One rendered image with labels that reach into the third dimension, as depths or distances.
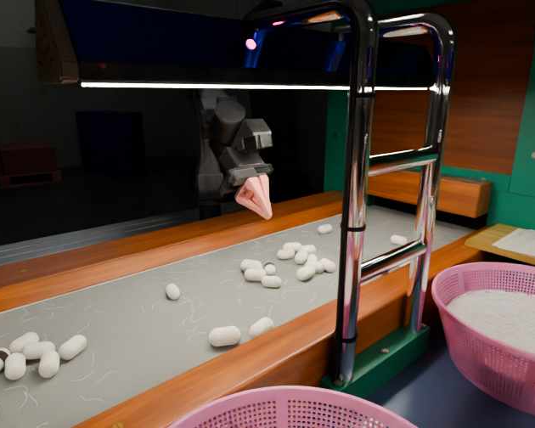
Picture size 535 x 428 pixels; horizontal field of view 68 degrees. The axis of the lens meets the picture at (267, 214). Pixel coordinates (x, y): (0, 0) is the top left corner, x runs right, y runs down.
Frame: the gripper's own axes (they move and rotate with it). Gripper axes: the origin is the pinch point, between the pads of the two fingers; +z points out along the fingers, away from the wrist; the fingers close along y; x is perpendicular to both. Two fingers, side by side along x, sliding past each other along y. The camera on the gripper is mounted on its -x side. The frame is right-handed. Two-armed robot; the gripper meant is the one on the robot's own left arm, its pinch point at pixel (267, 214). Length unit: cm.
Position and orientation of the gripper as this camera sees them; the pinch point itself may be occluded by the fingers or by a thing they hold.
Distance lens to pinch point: 74.1
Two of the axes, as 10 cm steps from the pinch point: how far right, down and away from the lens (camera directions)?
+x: -4.2, 5.9, 7.0
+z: 4.9, 7.9, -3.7
